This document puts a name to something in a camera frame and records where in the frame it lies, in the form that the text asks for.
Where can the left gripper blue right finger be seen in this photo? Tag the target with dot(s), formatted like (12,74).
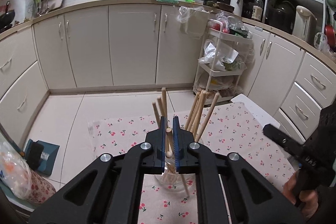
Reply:
(187,161)

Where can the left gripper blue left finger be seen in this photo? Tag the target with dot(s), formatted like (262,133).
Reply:
(155,158)

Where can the clear glass jar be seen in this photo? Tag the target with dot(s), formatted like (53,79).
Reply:
(170,177)

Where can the person's right hand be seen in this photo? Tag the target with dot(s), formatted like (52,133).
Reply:
(308,197)

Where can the cherry print tablecloth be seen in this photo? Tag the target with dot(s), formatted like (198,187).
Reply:
(144,173)

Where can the white step stool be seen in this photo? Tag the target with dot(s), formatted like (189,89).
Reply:
(258,113)

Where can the white rolling cart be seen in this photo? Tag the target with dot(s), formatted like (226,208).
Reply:
(226,52)

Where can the blue dustpan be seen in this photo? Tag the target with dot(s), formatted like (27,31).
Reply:
(41,156)

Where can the crumpled clear plastic bag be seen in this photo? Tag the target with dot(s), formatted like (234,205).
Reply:
(321,44)

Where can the hanging trash bag bin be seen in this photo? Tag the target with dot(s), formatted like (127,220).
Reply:
(193,21)

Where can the floral covered bin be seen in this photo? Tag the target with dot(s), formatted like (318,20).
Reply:
(41,190)

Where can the red frying pan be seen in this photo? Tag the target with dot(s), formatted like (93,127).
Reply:
(330,34)

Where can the white electric kettle pot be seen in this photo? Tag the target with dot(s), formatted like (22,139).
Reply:
(304,25)

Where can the plastic bag with orange items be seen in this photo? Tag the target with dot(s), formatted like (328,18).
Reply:
(15,172)

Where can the clear plastic bottle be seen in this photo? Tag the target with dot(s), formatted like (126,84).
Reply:
(257,10)

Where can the white plastic jug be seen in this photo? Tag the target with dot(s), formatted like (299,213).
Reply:
(238,6)

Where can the black rice cooker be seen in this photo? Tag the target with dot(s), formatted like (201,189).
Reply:
(282,16)

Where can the black wok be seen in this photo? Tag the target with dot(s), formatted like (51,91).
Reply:
(7,18)

